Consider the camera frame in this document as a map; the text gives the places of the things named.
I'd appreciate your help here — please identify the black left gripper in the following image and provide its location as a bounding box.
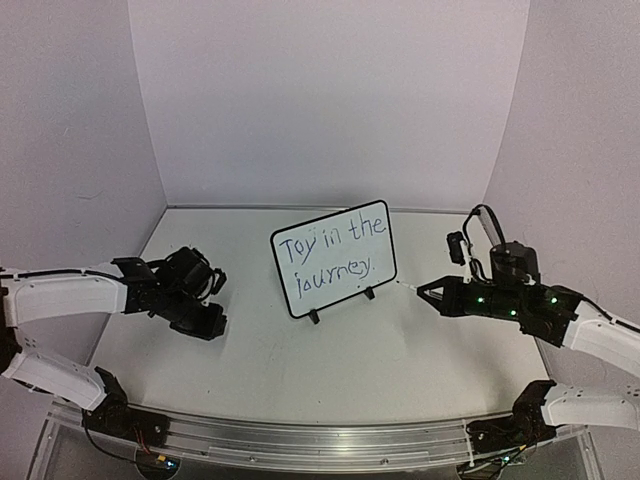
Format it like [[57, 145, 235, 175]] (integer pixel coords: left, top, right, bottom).
[[160, 289, 224, 341]]

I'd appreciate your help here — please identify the blue whiteboard marker pen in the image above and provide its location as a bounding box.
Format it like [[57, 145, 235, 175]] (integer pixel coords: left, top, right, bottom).
[[396, 280, 417, 292]]

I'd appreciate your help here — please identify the white whiteboard with black frame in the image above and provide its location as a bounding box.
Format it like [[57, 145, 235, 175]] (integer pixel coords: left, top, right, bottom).
[[270, 199, 398, 319]]

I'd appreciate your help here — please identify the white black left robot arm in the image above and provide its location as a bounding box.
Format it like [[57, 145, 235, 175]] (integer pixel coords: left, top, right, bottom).
[[1, 246, 227, 447]]

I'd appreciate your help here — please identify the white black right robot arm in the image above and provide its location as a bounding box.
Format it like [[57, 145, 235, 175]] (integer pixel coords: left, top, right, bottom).
[[417, 232, 639, 453]]

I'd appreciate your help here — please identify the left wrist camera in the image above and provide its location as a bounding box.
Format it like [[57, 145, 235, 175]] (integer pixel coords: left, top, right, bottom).
[[200, 268, 227, 304]]

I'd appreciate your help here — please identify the black camera cable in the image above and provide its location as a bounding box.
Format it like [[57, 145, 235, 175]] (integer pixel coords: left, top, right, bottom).
[[462, 203, 509, 251]]

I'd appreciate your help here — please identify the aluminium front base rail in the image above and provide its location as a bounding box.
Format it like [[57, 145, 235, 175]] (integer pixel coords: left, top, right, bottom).
[[47, 399, 591, 476]]

